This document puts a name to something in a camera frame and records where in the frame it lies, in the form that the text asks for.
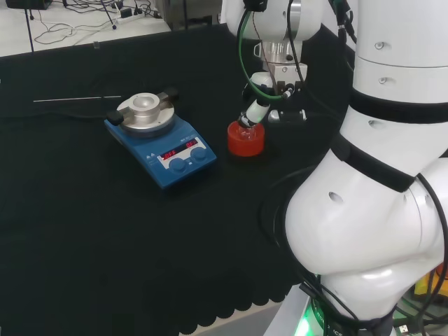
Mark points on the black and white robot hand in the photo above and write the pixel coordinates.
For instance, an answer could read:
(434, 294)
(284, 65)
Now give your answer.
(285, 75)

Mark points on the clear glass round-bottom flask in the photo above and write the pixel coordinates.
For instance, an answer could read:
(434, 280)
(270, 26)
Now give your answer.
(248, 132)

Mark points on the red round flask holder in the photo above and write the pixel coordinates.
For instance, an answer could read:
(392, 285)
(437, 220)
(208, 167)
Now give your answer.
(245, 147)

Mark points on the grey metal cabinet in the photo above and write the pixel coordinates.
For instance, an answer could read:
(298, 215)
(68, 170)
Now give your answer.
(189, 14)

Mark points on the blue-base heater with steel plate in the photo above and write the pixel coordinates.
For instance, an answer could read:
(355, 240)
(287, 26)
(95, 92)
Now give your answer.
(164, 154)

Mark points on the white power strip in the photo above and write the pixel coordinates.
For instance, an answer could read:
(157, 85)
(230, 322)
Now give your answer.
(131, 19)

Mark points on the thin glass rod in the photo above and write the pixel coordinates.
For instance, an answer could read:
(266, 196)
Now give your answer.
(70, 100)

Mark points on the black bench cloth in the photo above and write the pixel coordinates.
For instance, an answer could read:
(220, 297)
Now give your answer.
(105, 227)

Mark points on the yellow stop button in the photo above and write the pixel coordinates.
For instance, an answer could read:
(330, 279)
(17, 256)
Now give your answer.
(423, 287)

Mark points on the black tripod leg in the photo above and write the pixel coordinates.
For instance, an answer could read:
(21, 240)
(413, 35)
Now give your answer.
(31, 31)

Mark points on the black box on floor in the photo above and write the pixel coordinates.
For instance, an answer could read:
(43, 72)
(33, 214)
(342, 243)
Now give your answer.
(28, 3)

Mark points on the silver usb plug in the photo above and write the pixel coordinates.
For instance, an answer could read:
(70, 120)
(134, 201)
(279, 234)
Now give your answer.
(404, 328)

